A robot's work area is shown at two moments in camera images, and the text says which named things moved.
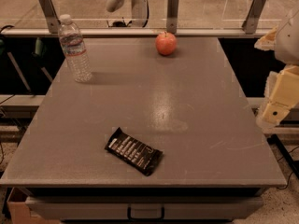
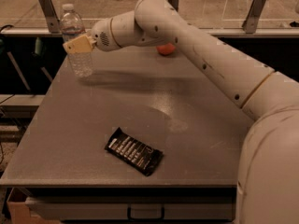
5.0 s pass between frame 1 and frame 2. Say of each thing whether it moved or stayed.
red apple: stayed
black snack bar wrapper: stayed
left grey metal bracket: stayed
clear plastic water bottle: moved
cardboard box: stayed
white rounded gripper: moved
